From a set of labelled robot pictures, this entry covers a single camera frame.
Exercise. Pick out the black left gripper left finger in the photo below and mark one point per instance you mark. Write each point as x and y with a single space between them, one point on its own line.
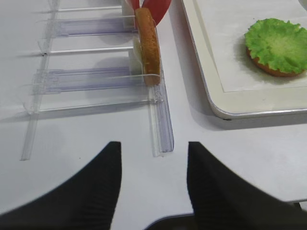
87 201

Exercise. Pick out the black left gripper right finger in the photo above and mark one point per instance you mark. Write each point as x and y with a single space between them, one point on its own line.
221 200

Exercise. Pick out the red tomato slice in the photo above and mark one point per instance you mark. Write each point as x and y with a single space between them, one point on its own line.
157 8

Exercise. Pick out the green lettuce leaf on bun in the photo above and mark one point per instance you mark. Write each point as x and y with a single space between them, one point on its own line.
278 44

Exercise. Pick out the brown bread slice upright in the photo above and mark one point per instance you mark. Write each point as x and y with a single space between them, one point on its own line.
150 52

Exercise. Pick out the white tray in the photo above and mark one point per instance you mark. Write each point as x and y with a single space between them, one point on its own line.
232 105

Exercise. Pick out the brown bottom bun slice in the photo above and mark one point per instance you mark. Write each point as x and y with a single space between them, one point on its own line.
266 69

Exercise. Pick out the clear acrylic rack left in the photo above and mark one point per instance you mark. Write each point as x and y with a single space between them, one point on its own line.
92 63

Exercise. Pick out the white paper tray liner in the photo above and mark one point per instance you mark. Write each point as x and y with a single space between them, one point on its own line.
226 22

